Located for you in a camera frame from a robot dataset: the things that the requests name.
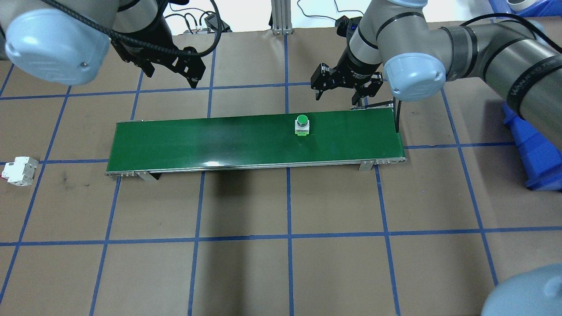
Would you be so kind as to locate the green belt conveyor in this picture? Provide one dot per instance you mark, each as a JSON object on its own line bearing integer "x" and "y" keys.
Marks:
{"x": 219, "y": 140}

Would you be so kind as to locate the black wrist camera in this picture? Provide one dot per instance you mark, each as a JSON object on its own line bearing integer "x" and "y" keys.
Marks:
{"x": 347, "y": 28}

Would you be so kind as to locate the green push button switch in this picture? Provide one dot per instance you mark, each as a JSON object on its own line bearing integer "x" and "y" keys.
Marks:
{"x": 301, "y": 123}

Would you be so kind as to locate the large blue parts bin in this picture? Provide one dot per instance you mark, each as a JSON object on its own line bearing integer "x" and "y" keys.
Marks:
{"x": 549, "y": 6}

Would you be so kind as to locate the black power adapter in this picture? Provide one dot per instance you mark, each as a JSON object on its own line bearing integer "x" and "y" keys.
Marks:
{"x": 217, "y": 22}

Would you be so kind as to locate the aluminium profile post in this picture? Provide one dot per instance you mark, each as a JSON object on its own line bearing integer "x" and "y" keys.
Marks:
{"x": 279, "y": 17}

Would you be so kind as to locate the white circuit breaker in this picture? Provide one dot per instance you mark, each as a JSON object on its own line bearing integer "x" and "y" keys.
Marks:
{"x": 19, "y": 171}

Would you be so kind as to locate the blue plastic bin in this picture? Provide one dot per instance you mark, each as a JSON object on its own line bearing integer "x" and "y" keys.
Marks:
{"x": 535, "y": 153}

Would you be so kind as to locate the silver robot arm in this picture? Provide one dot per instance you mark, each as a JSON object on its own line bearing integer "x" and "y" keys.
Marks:
{"x": 412, "y": 74}
{"x": 52, "y": 48}

